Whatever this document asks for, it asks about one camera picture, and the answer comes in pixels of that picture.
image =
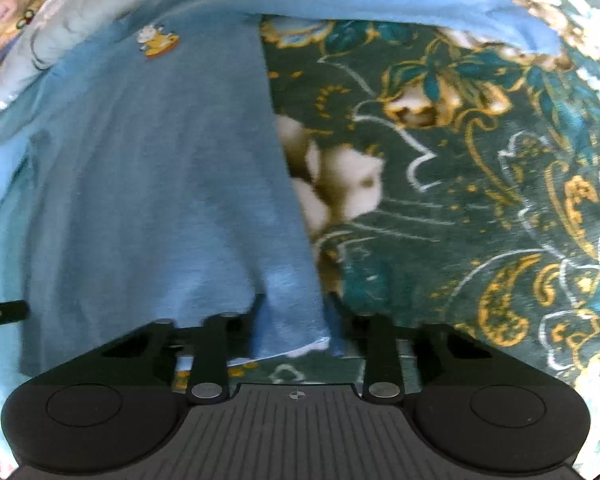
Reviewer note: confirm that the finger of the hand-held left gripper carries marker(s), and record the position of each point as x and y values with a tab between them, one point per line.
6	312

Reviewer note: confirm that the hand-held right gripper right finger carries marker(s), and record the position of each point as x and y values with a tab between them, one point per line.
337	331

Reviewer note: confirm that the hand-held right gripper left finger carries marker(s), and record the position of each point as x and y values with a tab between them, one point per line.
258	321

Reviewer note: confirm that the blue shirt with cartoon patch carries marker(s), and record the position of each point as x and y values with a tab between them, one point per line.
155	185

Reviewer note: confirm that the green floral blanket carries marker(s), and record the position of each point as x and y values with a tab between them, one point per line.
455	190

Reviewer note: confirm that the light blue garment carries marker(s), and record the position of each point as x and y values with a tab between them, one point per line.
15	15

